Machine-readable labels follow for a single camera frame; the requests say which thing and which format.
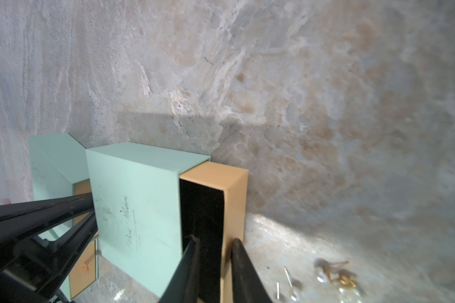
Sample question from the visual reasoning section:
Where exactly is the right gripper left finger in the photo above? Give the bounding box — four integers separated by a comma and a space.
159, 236, 200, 303

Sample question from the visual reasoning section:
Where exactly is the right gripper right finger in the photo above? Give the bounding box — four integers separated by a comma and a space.
231, 239, 272, 303

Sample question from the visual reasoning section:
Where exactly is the gold earring pair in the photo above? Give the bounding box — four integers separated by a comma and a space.
314, 259, 358, 292

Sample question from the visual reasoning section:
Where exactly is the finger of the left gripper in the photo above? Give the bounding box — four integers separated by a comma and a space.
0, 193, 95, 246
7, 214, 98, 299

